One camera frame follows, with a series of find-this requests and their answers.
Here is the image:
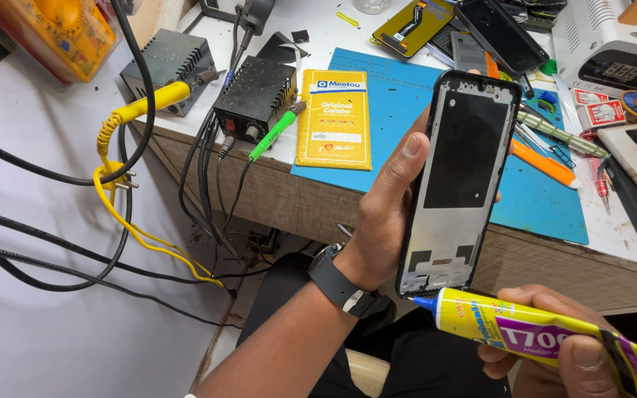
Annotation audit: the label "person's left hand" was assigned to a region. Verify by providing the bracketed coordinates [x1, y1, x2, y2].
[334, 105, 502, 294]

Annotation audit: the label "person's right hand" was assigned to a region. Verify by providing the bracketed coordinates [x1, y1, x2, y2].
[476, 284, 629, 398]

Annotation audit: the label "yellow glue tube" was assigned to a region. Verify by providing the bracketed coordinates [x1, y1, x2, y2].
[411, 287, 637, 398]

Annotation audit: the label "black phone frame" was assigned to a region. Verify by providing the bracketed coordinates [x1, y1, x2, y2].
[396, 69, 523, 299]

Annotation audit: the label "black wristwatch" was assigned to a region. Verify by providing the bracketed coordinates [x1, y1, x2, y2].
[307, 243, 392, 320]

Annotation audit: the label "yellow padded packet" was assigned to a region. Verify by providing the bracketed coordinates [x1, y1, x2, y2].
[295, 69, 373, 171]

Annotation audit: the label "blue repair mat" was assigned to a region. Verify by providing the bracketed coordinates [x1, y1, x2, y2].
[291, 47, 590, 245]

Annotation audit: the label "person's black trousers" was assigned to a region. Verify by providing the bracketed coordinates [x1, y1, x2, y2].
[236, 252, 514, 398]

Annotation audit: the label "red screwdriver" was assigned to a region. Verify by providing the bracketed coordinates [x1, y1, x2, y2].
[579, 129, 613, 216]

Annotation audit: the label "orange pry tool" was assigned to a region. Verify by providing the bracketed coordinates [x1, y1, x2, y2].
[509, 138, 581, 190]

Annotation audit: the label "beige stool seat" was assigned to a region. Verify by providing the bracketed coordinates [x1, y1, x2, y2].
[344, 349, 391, 398]

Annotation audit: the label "metal tweezers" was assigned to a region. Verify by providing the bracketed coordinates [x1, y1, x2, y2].
[514, 123, 577, 170]

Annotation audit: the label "green white striped tool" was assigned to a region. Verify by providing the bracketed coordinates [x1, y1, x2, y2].
[517, 111, 610, 160]

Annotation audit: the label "black power supply box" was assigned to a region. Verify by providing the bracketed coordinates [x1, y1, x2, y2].
[213, 55, 300, 146]

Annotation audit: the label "grey phone battery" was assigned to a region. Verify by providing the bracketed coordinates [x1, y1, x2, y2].
[450, 31, 491, 76]

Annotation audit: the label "phone display with yellow back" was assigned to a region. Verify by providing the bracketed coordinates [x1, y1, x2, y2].
[373, 0, 456, 59]

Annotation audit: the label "black sheet piece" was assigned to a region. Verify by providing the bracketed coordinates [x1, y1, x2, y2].
[255, 31, 309, 65]

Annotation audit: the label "large red white box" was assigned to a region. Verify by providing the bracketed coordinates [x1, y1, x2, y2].
[577, 99, 628, 130]

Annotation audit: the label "small red white box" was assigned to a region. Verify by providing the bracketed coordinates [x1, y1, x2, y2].
[572, 87, 610, 107]

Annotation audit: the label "clear glass jar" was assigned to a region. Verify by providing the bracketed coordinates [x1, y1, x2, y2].
[353, 0, 392, 15]

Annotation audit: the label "black phone back cover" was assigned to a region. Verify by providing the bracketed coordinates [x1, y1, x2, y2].
[454, 0, 550, 77]

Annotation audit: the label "white bench machine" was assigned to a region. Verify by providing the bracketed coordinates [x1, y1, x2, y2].
[552, 0, 637, 99]

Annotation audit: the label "grey power supply box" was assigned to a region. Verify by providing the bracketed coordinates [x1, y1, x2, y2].
[120, 29, 217, 118]

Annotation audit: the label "yellow multimeter in plastic case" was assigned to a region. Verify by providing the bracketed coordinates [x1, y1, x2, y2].
[0, 0, 143, 85]

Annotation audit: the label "green handle soldering iron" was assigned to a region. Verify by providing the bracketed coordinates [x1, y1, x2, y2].
[248, 101, 307, 163]

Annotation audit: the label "bundle of thin black cables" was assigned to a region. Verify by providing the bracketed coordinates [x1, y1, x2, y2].
[178, 105, 253, 261]

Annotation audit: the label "yellow soldering iron with cable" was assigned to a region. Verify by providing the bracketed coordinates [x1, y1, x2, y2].
[93, 69, 225, 288]

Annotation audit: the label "thick black cable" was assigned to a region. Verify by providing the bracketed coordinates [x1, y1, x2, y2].
[0, 0, 157, 186]

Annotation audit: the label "long black floor cable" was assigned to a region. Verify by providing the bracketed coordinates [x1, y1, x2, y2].
[0, 202, 244, 330]

